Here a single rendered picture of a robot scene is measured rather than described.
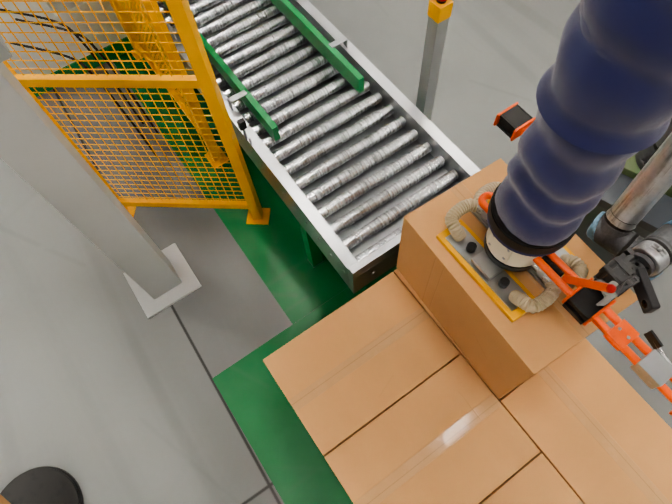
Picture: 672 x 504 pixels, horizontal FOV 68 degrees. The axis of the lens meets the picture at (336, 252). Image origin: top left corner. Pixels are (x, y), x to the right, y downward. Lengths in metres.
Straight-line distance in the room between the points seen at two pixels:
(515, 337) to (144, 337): 1.78
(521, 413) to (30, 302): 2.37
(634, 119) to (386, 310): 1.20
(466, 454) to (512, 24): 2.75
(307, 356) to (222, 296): 0.86
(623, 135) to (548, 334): 0.71
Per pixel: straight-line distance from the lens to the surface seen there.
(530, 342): 1.52
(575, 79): 0.94
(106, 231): 2.13
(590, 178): 1.12
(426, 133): 2.27
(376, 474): 1.80
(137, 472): 2.54
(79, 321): 2.83
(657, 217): 2.10
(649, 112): 0.95
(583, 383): 1.99
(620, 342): 1.45
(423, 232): 1.59
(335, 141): 2.28
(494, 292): 1.52
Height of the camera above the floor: 2.34
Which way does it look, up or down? 64 degrees down
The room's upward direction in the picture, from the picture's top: 6 degrees counter-clockwise
